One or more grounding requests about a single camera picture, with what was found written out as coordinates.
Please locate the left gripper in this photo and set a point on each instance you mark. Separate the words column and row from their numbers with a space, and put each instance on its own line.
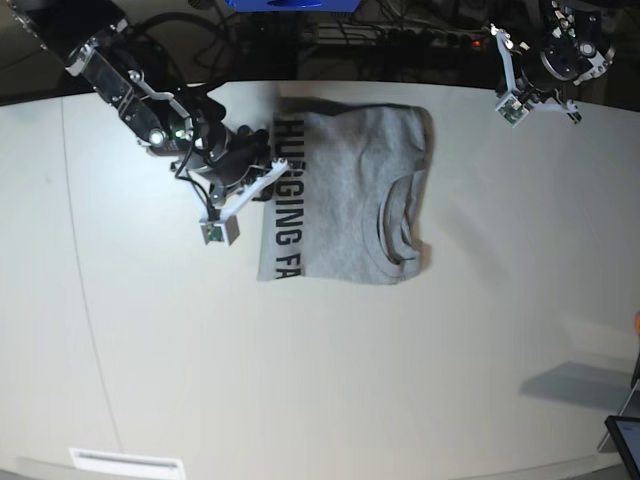
column 546, row 69

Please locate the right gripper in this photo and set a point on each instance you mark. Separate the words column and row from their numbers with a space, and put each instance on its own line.
column 246, row 160

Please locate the grey T-shirt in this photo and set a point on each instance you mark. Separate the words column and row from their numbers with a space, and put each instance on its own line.
column 347, row 208

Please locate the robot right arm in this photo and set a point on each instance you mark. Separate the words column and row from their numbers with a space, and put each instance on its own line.
column 136, row 76

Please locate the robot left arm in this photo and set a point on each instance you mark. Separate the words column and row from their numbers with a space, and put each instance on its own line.
column 567, row 44

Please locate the power strip with red light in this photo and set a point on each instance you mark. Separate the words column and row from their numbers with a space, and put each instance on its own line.
column 458, row 41

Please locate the white paper label strip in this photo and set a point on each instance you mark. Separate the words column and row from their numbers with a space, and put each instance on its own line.
column 144, row 467

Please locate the tablet with stand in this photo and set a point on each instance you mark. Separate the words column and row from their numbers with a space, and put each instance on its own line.
column 622, row 436

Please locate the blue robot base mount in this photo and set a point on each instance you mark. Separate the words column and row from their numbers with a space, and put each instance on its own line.
column 246, row 6

